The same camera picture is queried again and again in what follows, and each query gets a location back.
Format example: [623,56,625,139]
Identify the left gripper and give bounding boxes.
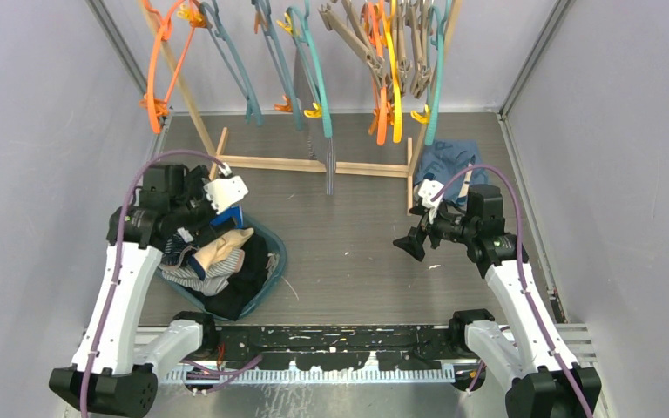
[170,166,237,246]

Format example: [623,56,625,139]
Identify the white slotted cable duct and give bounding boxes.
[159,366,455,385]

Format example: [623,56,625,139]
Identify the black garment in basket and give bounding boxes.
[195,233,276,320]

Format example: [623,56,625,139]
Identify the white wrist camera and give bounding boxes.
[203,163,249,213]
[414,179,444,223]

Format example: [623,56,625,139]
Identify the beige wooden hangers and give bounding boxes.
[318,1,445,102]

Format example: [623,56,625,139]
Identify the wooden hanger rack frame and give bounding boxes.
[139,1,462,183]

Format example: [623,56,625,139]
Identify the striped navy shorts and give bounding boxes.
[159,233,198,270]

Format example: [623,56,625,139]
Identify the orange plastic clip hanger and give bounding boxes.
[139,0,206,136]

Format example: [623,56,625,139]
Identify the yellow hanging hanger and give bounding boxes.
[379,1,402,144]

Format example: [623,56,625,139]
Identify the teal laundry basket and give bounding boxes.
[158,217,287,321]

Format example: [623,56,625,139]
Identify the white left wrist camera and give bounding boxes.
[203,163,249,213]

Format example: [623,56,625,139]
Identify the grey striped hanging underwear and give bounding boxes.
[294,51,337,195]

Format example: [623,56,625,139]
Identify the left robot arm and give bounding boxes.
[48,163,220,417]

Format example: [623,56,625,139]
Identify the purple cable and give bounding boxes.
[429,164,595,418]
[79,150,263,418]

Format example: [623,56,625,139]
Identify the blue underwear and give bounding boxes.
[210,205,244,228]

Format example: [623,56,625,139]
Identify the beige underwear with navy trim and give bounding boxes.
[188,228,254,271]

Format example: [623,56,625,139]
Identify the grey striped garment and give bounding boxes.
[160,250,245,296]

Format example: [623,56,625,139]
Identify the orange hanging hanger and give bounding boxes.
[361,1,389,146]

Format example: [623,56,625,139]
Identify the slate blue clip hanger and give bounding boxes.
[199,1,264,126]

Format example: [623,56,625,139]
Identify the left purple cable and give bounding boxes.
[79,150,263,418]

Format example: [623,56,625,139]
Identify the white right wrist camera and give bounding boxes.
[414,179,444,223]

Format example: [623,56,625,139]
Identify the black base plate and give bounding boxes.
[187,325,478,371]

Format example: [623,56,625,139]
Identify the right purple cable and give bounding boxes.
[429,164,595,418]

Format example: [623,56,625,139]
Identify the right teal hanger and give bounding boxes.
[411,0,454,146]

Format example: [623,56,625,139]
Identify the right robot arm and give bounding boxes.
[394,179,602,417]

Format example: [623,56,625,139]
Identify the blue patterned cloth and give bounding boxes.
[413,139,489,206]

